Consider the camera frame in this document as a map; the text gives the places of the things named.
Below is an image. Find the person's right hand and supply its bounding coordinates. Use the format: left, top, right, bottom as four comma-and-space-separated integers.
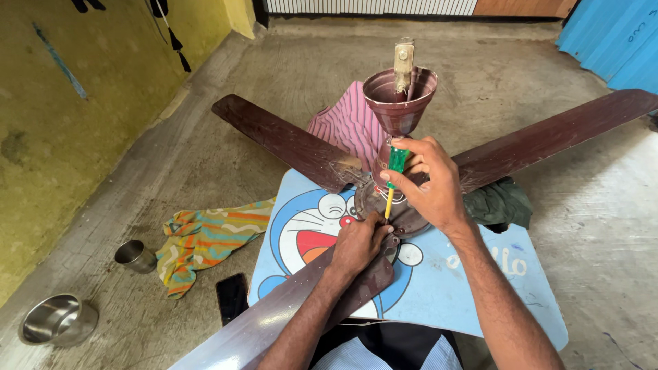
379, 136, 471, 237

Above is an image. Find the person's left hand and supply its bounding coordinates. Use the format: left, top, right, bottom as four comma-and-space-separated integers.
327, 211, 395, 281

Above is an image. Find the green yellow screwdriver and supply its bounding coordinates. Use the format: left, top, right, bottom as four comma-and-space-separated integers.
383, 145, 411, 222

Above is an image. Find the brown fan blade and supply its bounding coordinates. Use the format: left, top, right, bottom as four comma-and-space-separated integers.
452, 89, 658, 195
167, 232, 402, 370
212, 94, 371, 194

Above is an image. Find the brown fan motor housing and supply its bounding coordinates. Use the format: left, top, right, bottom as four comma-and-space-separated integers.
354, 136, 434, 240

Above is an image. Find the dark green cloth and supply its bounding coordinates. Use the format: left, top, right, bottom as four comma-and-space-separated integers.
463, 176, 534, 234

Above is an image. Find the brown fan canopy cup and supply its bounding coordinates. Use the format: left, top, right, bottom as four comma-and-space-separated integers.
362, 67, 439, 138

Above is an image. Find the blue cartoon lap table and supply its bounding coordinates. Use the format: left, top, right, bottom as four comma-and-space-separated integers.
248, 169, 569, 353

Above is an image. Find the person's black garment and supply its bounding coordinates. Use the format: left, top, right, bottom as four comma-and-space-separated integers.
314, 321, 458, 370

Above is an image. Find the pink striped cloth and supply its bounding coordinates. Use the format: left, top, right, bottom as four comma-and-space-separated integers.
307, 81, 391, 173

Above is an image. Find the black phone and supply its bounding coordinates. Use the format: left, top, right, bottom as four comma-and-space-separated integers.
215, 272, 251, 328

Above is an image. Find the person's light striped shirt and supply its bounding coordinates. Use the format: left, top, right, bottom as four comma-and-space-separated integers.
310, 335, 463, 370

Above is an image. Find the multicoloured wavy striped cloth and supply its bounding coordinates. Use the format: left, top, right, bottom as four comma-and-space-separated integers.
155, 197, 277, 300

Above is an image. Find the white corrugated shutter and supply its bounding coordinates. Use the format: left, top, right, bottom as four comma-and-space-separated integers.
265, 0, 479, 16

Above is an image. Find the brown wooden panel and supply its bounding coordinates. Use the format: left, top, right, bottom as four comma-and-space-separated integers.
473, 0, 579, 19

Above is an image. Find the steel tumbler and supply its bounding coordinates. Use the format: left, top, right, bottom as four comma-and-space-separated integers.
114, 239, 158, 274

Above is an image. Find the blue corrugated sheet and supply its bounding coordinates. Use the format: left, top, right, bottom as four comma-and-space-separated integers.
555, 0, 658, 116

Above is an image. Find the steel bowl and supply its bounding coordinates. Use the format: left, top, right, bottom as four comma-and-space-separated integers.
18, 293, 99, 348

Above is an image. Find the metal fan hanger bracket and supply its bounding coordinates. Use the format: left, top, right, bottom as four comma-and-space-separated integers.
394, 37, 415, 96

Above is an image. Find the black hanging strap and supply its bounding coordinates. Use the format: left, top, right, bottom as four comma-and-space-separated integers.
149, 0, 192, 73

